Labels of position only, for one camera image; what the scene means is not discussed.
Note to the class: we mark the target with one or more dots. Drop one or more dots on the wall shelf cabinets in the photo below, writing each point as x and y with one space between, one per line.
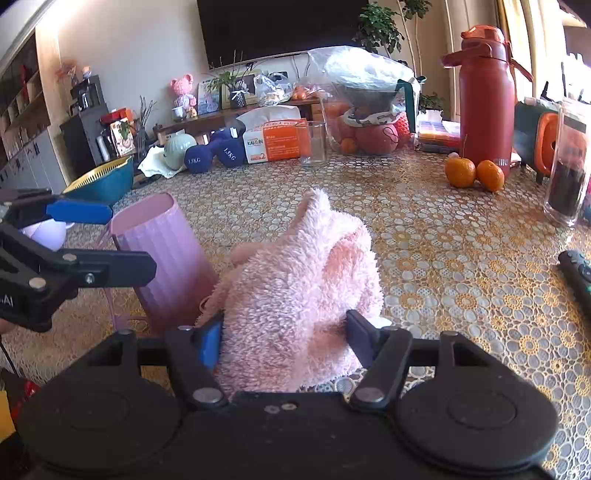
23 115

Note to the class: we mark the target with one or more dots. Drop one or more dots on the wooden television cabinet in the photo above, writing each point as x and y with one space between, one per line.
207 122

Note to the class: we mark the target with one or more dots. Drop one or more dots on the black remote control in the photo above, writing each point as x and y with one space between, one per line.
577 274

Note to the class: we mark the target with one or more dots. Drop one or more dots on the pink flowers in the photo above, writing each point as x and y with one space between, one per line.
71 71

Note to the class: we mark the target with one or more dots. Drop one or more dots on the yellow photo frame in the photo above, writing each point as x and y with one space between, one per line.
251 90

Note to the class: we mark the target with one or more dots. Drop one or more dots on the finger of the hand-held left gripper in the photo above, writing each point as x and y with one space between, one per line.
78 212
106 268

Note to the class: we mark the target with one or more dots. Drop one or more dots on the plastic bag of food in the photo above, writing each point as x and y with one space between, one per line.
272 87

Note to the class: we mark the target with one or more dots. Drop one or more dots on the small photo frame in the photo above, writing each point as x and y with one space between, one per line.
209 97

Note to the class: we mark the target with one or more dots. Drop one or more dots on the yellow object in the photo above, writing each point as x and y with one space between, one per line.
5 415

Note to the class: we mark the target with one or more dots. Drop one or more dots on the vase with dry twigs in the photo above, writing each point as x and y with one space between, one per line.
145 124

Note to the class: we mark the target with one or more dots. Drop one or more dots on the black television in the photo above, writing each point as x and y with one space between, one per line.
277 27

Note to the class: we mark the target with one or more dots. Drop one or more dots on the small potted plant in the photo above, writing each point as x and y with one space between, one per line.
238 97

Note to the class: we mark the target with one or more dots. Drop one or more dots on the yellow colander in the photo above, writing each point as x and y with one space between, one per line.
94 175

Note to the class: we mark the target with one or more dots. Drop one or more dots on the green and orange appliance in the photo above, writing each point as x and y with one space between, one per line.
535 138

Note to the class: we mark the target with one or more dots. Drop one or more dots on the blue basin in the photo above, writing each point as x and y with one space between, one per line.
108 187

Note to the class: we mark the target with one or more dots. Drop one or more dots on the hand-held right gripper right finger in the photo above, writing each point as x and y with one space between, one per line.
362 341

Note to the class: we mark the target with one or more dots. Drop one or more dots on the pink bear figurine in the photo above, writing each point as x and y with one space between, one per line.
183 94

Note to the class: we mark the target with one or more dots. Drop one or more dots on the clear drinking glass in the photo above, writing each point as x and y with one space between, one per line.
312 145

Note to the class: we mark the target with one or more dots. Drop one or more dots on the printed gift bag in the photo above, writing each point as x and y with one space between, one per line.
122 136

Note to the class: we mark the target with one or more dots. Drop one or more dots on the white cloth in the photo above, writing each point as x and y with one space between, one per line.
150 166

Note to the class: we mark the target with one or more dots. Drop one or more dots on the pink fluffy towel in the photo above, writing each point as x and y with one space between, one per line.
300 286

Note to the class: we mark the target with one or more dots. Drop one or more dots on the tall glass jar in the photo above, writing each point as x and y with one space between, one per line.
568 175

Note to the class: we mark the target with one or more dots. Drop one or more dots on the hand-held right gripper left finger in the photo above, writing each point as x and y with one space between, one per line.
211 341

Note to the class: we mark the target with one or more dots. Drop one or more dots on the orange and white tissue box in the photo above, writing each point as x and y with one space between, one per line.
277 138

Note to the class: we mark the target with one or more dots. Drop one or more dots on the tall green indoor tree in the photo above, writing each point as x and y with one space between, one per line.
378 27

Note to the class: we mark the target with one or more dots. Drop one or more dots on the small orange fruit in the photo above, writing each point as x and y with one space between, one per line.
347 146

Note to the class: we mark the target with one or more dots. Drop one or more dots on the pale green round container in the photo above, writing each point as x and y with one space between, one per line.
179 150

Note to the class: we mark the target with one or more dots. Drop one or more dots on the pile of oranges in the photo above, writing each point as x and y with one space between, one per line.
302 93

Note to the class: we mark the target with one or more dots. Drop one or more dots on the pink ribbed cup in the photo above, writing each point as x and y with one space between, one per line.
171 258

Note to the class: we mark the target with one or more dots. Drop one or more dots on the blue dumbbell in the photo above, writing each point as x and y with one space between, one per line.
198 159
231 151

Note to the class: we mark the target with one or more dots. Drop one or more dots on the red thermos bottle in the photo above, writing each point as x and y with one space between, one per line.
485 101

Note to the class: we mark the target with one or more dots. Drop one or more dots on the stack of flat storage boxes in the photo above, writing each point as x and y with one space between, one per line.
438 136

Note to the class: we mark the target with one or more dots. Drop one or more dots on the clear plastic bag over bowl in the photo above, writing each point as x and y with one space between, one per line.
360 74

